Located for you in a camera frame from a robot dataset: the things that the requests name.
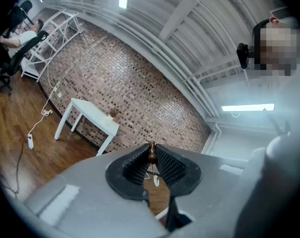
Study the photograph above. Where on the person's head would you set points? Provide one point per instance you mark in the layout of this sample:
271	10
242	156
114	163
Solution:
276	48

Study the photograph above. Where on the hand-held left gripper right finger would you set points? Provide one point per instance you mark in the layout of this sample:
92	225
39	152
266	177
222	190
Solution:
179	175

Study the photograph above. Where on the black head camera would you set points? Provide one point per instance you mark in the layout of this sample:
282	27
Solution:
242	54

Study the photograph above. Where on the white power strip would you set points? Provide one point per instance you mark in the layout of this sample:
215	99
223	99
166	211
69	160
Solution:
30	142

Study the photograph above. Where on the ceiling air vent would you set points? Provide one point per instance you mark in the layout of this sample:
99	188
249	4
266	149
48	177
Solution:
281	13

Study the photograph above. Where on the white metal shelf rack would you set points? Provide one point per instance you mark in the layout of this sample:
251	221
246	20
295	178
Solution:
30	70

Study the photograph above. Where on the white table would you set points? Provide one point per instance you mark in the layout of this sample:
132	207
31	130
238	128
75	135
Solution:
90	113

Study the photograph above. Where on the dried brown potted plant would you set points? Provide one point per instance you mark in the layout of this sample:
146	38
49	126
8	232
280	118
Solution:
113	112

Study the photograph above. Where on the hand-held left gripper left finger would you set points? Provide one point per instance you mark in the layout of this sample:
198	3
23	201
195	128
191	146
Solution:
130	172

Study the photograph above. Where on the black office chair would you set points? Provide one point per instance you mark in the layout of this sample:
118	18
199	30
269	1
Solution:
16	16
18	58

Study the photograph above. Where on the white wall socket with plug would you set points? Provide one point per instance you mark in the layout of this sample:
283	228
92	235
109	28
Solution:
55	89

